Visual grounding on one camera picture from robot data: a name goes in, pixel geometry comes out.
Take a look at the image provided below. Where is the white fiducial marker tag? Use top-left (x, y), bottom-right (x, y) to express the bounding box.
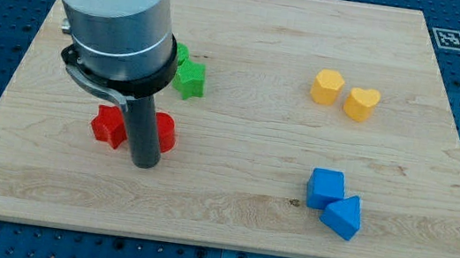
top-left (433, 27), bottom-right (460, 51)

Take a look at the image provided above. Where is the green round block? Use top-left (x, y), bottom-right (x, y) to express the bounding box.
top-left (177, 42), bottom-right (190, 66)

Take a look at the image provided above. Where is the light wooden board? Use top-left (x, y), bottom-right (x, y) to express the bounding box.
top-left (0, 0), bottom-right (460, 258)

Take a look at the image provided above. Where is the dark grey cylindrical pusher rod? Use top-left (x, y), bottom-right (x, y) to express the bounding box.
top-left (123, 95), bottom-right (161, 169)

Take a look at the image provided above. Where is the black clamp ring with lever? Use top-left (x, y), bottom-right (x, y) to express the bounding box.
top-left (54, 20), bottom-right (183, 119)

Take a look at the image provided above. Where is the green star block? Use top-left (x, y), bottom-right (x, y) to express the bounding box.
top-left (172, 60), bottom-right (206, 100)

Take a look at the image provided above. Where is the red star block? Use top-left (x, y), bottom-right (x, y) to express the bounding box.
top-left (91, 105), bottom-right (127, 149)

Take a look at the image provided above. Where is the blue cube block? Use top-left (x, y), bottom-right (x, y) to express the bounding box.
top-left (305, 167), bottom-right (345, 210)

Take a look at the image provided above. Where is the yellow heart block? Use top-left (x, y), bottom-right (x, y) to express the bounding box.
top-left (343, 87), bottom-right (381, 122)

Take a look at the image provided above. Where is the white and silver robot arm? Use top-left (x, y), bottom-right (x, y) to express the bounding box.
top-left (61, 0), bottom-right (178, 169)

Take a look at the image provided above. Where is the blue triangle block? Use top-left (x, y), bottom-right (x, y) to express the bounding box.
top-left (320, 195), bottom-right (361, 241)

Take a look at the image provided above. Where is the red round block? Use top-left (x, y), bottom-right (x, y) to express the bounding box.
top-left (156, 112), bottom-right (177, 153)

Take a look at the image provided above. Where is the yellow hexagon block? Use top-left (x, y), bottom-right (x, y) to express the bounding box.
top-left (310, 69), bottom-right (345, 105)

